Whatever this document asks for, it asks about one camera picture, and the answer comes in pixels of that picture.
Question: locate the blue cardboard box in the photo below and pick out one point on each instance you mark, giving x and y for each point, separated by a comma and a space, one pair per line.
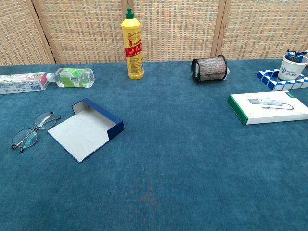
79, 134

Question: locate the wire-frame eyeglasses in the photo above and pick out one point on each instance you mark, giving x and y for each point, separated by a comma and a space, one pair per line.
25, 140

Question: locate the blue felt table cover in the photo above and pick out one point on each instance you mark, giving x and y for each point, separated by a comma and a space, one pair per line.
168, 144

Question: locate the yellow bottle green cap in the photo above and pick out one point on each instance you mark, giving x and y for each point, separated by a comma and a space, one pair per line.
134, 60

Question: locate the black mesh pen holder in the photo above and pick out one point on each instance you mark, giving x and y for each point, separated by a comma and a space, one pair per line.
211, 68

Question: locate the small white pink item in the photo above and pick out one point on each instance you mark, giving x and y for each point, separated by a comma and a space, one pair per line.
228, 71

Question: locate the clear water bottle green label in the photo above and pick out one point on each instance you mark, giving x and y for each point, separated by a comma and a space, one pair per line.
72, 78

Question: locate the woven bamboo folding screen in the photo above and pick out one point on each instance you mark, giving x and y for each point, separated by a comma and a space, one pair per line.
84, 29

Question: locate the white green adapter box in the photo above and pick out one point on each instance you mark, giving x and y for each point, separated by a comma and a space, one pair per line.
269, 113

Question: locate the blue white snake puzzle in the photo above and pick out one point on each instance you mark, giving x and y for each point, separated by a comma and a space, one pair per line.
267, 78

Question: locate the floral toothpaste box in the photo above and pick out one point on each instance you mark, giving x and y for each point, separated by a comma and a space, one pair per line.
21, 83

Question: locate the white paper cup blue logo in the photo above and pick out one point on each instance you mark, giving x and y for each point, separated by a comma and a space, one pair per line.
291, 69

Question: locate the blue foil snack wrapper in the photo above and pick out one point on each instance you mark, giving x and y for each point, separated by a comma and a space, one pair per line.
292, 54

